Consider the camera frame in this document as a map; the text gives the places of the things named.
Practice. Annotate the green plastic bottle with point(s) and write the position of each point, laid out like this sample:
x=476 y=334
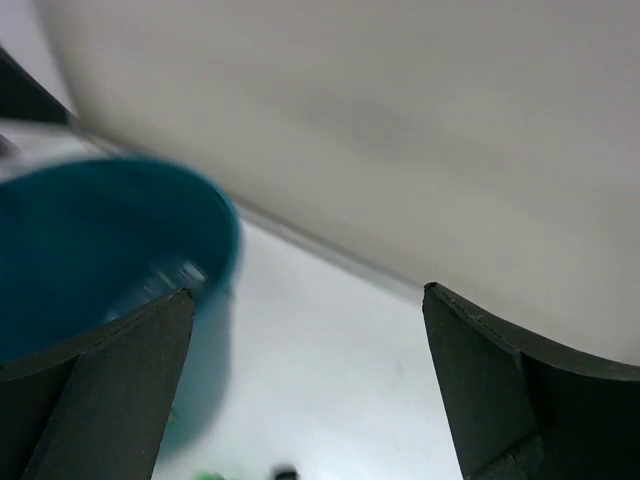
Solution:
x=209 y=475

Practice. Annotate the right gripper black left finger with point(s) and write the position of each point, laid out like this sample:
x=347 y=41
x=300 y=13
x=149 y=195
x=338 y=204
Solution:
x=95 y=406

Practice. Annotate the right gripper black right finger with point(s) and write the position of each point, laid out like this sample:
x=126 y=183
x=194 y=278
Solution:
x=521 y=406

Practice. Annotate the teal plastic bin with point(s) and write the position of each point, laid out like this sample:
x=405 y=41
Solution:
x=85 y=242

